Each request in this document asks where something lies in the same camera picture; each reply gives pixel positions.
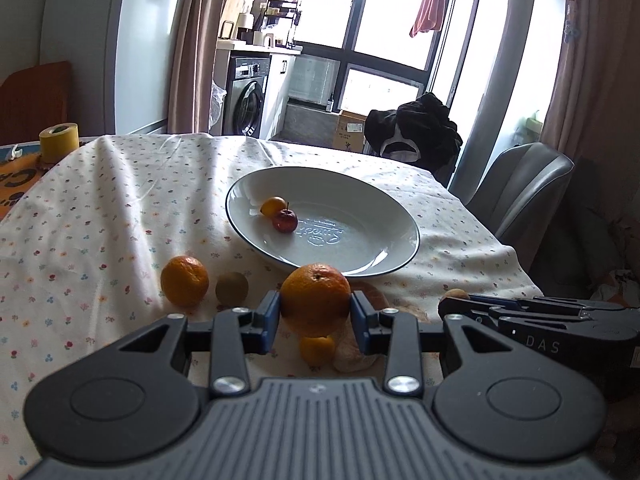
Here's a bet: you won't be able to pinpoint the small brown kiwi fruit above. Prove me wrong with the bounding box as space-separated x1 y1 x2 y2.
215 272 248 308

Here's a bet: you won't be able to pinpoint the small orange tangerine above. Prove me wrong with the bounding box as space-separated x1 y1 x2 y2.
298 336 337 367

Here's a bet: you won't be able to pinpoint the large orange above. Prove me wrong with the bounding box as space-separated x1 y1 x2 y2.
280 263 352 338

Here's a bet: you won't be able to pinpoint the small dark red apple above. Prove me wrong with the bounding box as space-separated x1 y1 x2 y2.
271 208 298 234

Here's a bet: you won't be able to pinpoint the small orange kumquat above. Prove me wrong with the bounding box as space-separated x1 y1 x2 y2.
260 196 288 219

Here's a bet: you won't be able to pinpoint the white kitchen cabinet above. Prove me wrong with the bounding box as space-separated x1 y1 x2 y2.
259 54 296 140

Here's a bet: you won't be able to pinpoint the black kitchen dish rack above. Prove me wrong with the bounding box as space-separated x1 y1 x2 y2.
262 0 302 49

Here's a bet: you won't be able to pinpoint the orange mandarin on cloth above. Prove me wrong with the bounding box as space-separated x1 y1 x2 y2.
160 256 209 310

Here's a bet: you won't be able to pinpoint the grey leather chair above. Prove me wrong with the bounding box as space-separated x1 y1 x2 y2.
466 142 575 271

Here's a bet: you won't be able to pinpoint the white bowl with blue rim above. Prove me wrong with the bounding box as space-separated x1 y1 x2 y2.
226 166 420 278

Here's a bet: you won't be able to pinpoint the floral white tablecloth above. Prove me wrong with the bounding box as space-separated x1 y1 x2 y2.
1 133 538 479

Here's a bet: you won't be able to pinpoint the black clothes on chair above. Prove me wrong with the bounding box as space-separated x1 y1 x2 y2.
364 92 462 172

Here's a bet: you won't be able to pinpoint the cardboard box on floor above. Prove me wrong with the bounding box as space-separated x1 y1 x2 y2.
332 110 367 153

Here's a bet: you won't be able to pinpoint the pink right curtain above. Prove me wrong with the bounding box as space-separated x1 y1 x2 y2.
541 0 639 160

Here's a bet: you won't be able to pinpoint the pink curtain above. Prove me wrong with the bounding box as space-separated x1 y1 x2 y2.
541 0 639 160
167 0 224 133

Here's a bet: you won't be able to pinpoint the grey washing machine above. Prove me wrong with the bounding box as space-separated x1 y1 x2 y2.
221 53 270 139

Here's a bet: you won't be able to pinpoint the yellow tape roll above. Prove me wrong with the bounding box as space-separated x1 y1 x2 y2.
39 122 79 165

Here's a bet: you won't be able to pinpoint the orange table mat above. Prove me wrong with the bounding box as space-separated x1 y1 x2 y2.
0 153 47 219

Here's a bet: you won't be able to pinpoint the pink left curtain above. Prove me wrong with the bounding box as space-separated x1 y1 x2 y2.
167 0 224 133

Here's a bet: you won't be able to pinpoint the pink hanging towel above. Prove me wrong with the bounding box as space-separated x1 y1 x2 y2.
409 0 446 38

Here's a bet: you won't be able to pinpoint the brown wooden chair back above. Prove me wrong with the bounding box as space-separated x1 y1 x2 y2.
0 61 72 145

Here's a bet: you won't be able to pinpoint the white refrigerator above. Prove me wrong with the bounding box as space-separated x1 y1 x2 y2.
40 0 181 136

